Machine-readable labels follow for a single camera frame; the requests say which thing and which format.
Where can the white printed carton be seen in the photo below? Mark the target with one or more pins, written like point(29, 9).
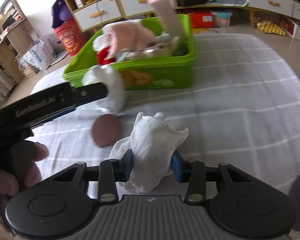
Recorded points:
point(298, 32)

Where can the wooden tv stand white drawers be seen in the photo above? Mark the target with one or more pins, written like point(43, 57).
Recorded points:
point(269, 0)

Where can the grey checked blanket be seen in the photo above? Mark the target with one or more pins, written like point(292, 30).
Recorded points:
point(240, 105)

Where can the red box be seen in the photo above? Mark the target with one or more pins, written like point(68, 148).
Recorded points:
point(202, 20)

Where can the wooden bookshelf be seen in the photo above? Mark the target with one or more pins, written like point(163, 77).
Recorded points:
point(5, 55)

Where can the pink plush toy red hat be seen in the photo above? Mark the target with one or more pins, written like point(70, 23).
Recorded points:
point(130, 36)

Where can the red printed bucket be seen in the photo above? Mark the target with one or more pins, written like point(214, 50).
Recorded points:
point(70, 38)

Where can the small white cloth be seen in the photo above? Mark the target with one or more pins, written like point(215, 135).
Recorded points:
point(112, 85)

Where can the green plastic bin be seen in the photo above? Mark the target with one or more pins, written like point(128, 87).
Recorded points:
point(165, 72)

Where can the white paper bag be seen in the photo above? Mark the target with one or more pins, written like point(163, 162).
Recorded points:
point(39, 55)

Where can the pinkish white sponge block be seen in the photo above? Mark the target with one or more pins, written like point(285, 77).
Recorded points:
point(170, 20)

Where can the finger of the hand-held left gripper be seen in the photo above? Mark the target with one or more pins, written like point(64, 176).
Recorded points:
point(62, 114)
point(90, 93)

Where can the wooden cabinet white drawer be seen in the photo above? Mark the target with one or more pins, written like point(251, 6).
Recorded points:
point(135, 1)
point(97, 12)

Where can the yellow egg tray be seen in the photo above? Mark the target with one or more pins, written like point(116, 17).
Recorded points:
point(271, 28)

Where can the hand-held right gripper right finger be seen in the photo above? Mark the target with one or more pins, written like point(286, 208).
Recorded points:
point(177, 167)

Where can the brown round pad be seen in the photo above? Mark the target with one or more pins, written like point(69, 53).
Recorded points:
point(106, 130)

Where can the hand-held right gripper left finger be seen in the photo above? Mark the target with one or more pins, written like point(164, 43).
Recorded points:
point(127, 166)

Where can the person's left hand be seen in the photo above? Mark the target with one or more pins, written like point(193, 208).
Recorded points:
point(41, 152)

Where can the white cloth bundle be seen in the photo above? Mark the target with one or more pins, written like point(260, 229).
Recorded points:
point(150, 150)

